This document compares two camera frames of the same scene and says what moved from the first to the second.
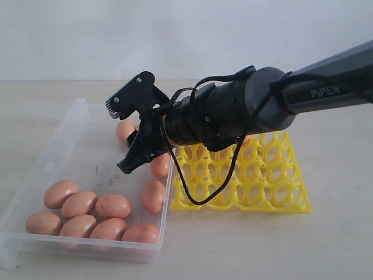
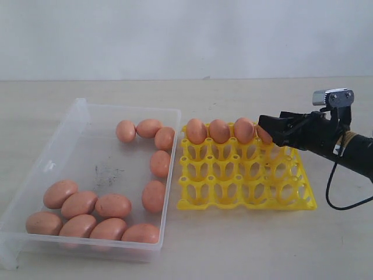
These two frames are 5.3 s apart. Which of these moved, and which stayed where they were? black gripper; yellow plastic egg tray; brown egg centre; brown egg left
Moved: black gripper
Stayed: brown egg centre; yellow plastic egg tray; brown egg left
